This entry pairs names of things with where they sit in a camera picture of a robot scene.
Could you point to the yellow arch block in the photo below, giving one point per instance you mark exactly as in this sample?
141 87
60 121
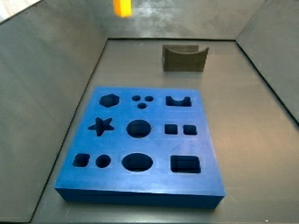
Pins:
123 8

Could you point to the blue shape sorter board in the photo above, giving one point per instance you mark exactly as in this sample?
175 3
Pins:
142 151

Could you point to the black curved holder stand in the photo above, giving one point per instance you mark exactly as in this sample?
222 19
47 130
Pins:
183 58

